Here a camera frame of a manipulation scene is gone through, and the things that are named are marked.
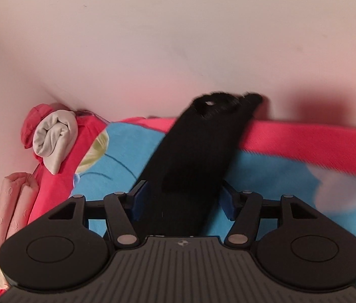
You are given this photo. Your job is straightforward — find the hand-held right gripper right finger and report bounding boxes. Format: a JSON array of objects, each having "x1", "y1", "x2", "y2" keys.
[{"x1": 221, "y1": 180, "x2": 321, "y2": 248}]

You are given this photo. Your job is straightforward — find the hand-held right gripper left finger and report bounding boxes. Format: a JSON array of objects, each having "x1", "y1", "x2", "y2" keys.
[{"x1": 47, "y1": 180, "x2": 149, "y2": 248}]

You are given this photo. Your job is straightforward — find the black pants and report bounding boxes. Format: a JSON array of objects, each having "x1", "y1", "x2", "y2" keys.
[{"x1": 138, "y1": 91, "x2": 264, "y2": 238}]

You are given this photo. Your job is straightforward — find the blue floral blanket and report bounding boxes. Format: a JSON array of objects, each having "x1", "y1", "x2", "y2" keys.
[{"x1": 71, "y1": 120, "x2": 356, "y2": 291}]

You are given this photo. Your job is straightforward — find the red bedsheet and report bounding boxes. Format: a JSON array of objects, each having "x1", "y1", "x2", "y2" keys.
[{"x1": 0, "y1": 114, "x2": 356, "y2": 299}]

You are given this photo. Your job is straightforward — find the cream folded blanket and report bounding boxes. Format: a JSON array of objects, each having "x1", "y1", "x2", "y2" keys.
[{"x1": 33, "y1": 109, "x2": 78, "y2": 175}]

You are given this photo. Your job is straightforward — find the pink pillow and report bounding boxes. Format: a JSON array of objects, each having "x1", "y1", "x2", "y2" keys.
[
  {"x1": 0, "y1": 172, "x2": 30, "y2": 250},
  {"x1": 7, "y1": 180, "x2": 40, "y2": 239}
]

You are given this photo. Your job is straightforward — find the red folded cloth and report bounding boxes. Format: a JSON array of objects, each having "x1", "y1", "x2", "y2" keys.
[{"x1": 20, "y1": 103, "x2": 109, "y2": 165}]

